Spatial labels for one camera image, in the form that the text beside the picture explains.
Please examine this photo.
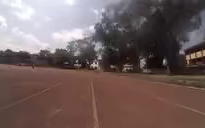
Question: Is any pale kerb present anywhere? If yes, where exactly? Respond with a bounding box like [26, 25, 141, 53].
[146, 79, 205, 92]

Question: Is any row of distant trees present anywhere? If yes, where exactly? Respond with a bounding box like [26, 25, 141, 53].
[0, 48, 74, 66]

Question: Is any tree with thin crown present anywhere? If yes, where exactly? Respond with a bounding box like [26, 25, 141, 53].
[66, 37, 98, 69]

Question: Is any orange building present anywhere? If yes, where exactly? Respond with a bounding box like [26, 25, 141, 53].
[184, 40, 205, 71]

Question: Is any red-brown running track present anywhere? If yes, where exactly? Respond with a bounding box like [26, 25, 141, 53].
[0, 63, 205, 128]

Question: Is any white vehicle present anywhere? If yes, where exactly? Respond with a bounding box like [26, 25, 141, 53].
[121, 63, 134, 73]

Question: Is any grass strip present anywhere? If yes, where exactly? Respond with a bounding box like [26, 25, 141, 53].
[129, 73, 205, 90]

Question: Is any large dark tree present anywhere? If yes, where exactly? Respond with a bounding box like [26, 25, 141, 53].
[93, 0, 205, 75]

